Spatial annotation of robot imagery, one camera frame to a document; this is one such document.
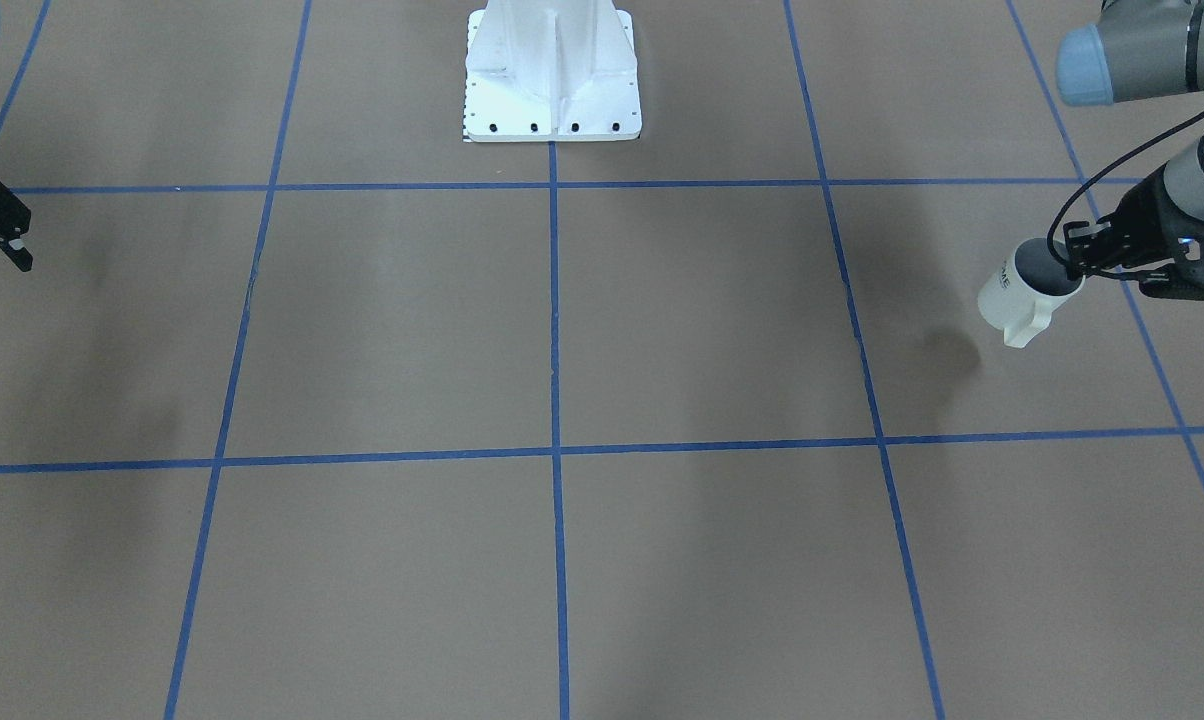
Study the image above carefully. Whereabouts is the white cup with handle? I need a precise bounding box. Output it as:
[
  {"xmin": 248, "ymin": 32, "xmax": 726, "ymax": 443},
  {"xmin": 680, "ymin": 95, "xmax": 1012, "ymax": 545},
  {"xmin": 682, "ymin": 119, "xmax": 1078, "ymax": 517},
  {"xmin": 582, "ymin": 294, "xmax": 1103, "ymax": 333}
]
[{"xmin": 976, "ymin": 238, "xmax": 1085, "ymax": 348}]

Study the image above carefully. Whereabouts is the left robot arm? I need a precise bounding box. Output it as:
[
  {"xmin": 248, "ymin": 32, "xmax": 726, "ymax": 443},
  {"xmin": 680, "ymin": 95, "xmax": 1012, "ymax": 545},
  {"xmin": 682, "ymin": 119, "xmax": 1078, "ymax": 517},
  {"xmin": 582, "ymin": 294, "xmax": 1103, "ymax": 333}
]
[{"xmin": 1046, "ymin": 1, "xmax": 1204, "ymax": 302}]

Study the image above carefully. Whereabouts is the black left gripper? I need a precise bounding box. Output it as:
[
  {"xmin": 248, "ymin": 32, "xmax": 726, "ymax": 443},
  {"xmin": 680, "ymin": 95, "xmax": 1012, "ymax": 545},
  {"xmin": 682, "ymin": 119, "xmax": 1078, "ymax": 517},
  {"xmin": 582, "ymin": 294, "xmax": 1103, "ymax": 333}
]
[{"xmin": 1064, "ymin": 165, "xmax": 1204, "ymax": 302}]

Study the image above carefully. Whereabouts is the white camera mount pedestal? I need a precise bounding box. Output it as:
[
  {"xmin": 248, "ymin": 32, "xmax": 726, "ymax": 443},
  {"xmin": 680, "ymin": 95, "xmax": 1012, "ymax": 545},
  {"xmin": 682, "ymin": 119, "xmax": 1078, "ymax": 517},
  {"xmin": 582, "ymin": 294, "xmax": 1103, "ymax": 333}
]
[{"xmin": 462, "ymin": 1, "xmax": 643, "ymax": 143}]

